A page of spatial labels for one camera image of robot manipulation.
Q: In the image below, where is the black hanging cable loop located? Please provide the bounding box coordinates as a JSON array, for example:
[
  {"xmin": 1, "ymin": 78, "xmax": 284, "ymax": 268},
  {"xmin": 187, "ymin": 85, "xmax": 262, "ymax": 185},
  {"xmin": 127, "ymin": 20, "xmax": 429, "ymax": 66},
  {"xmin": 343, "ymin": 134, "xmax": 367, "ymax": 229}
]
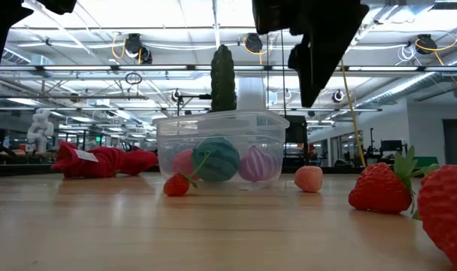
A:
[{"xmin": 124, "ymin": 72, "xmax": 143, "ymax": 86}]

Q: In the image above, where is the red cloth with white tag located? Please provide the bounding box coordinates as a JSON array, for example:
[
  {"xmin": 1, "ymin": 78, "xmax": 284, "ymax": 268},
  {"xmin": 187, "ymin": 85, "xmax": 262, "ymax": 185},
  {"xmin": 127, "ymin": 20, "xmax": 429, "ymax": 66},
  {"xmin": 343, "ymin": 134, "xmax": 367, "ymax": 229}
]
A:
[{"xmin": 50, "ymin": 141, "xmax": 159, "ymax": 179}]

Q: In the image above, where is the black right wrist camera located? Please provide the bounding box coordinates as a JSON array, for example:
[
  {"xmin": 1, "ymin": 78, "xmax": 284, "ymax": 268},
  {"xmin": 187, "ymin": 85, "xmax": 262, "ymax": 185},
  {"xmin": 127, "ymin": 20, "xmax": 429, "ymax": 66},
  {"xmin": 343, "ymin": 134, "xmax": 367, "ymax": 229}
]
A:
[{"xmin": 251, "ymin": 0, "xmax": 301, "ymax": 35}]

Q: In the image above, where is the red strawberry toy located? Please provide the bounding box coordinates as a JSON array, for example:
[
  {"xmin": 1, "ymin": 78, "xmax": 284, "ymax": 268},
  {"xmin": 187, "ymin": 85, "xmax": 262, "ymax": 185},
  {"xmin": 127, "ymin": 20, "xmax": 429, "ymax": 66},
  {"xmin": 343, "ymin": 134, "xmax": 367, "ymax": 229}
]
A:
[
  {"xmin": 348, "ymin": 145, "xmax": 440, "ymax": 215},
  {"xmin": 411, "ymin": 146, "xmax": 457, "ymax": 270}
]

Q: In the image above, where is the green box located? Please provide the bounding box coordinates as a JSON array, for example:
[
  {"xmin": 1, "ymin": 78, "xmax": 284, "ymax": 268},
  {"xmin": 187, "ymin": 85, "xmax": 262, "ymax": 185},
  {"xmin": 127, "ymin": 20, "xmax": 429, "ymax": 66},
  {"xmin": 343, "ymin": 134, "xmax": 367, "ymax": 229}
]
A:
[{"xmin": 414, "ymin": 156, "xmax": 440, "ymax": 169}]

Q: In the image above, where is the yellow hanging cable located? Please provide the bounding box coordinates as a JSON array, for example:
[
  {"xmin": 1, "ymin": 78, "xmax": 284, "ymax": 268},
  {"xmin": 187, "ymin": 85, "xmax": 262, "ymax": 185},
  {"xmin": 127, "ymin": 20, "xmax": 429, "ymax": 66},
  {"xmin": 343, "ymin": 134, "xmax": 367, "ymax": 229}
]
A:
[{"xmin": 339, "ymin": 58, "xmax": 367, "ymax": 168}]

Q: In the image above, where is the purple striped onion toy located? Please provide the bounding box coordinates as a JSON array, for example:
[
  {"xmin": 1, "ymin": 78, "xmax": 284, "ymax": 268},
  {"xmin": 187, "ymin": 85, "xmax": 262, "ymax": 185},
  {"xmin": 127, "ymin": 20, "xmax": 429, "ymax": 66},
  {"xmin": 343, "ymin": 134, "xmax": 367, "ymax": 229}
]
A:
[{"xmin": 238, "ymin": 145, "xmax": 280, "ymax": 184}]

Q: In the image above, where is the pink peach toy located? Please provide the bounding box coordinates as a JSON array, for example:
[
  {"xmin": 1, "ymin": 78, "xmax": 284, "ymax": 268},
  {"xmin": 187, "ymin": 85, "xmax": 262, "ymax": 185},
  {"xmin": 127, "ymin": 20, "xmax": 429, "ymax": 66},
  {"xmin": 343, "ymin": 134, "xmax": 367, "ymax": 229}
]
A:
[{"xmin": 294, "ymin": 165, "xmax": 324, "ymax": 193}]

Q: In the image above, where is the small long-stemmed strawberry toy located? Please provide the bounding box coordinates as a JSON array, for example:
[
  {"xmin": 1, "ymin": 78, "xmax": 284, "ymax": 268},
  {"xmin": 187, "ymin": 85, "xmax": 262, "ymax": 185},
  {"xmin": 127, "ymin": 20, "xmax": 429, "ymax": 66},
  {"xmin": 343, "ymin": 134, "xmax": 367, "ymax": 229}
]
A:
[{"xmin": 163, "ymin": 150, "xmax": 212, "ymax": 197}]

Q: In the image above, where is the black cabinet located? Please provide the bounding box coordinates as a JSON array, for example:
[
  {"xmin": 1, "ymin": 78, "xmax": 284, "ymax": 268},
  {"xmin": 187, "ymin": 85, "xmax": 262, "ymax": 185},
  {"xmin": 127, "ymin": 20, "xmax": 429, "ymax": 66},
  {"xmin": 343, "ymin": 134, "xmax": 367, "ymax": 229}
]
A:
[{"xmin": 284, "ymin": 115, "xmax": 309, "ymax": 169}]

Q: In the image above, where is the white building column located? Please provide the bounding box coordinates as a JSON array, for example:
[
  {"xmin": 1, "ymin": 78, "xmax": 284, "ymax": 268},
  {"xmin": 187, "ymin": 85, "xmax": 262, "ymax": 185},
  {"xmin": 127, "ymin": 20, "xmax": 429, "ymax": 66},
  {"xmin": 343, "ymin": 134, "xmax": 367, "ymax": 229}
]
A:
[{"xmin": 237, "ymin": 77, "xmax": 267, "ymax": 111}]

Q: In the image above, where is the black desk monitor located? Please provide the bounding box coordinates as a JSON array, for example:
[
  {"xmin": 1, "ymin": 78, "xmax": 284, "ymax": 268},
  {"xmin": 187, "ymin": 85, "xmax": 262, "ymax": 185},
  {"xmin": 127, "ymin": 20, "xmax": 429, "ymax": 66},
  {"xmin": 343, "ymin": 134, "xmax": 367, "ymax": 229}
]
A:
[{"xmin": 380, "ymin": 139, "xmax": 404, "ymax": 154}]

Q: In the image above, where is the clear plastic tupperware container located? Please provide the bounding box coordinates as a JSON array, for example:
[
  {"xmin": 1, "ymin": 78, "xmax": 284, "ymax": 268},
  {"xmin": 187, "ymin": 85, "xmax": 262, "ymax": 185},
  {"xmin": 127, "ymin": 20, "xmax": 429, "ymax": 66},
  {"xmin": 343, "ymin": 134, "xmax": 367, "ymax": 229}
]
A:
[{"xmin": 152, "ymin": 109, "xmax": 290, "ymax": 191}]

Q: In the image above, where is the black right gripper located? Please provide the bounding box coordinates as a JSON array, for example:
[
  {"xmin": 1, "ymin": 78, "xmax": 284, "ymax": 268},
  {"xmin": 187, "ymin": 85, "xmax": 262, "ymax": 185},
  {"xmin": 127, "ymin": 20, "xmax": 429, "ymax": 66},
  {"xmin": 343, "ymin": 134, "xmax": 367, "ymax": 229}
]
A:
[{"xmin": 287, "ymin": 0, "xmax": 370, "ymax": 108}]

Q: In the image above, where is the white robot figure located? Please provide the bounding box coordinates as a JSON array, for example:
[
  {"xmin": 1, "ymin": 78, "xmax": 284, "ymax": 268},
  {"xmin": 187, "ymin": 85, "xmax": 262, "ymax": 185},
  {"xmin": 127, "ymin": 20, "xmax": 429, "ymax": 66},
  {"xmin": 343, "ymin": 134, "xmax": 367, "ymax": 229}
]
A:
[{"xmin": 26, "ymin": 108, "xmax": 55, "ymax": 154}]

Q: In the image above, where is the pink dragon fruit toy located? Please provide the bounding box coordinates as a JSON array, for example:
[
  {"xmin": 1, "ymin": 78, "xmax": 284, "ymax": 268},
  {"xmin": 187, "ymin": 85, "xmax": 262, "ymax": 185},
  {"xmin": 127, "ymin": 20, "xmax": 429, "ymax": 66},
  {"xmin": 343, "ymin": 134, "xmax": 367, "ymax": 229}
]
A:
[{"xmin": 171, "ymin": 149, "xmax": 199, "ymax": 181}]

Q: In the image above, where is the green striped watermelon toy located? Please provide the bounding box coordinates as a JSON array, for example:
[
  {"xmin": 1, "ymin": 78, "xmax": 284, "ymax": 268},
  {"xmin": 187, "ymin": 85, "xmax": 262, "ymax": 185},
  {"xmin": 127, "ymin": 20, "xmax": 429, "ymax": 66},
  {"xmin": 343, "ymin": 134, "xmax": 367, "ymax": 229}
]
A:
[{"xmin": 192, "ymin": 136, "xmax": 241, "ymax": 184}]

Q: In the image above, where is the green cactus plant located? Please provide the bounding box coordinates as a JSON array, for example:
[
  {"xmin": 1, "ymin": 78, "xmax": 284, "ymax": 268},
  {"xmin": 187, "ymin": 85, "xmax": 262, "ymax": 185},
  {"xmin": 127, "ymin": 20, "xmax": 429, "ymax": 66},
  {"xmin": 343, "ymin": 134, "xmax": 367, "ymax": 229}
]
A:
[{"xmin": 210, "ymin": 44, "xmax": 238, "ymax": 112}]

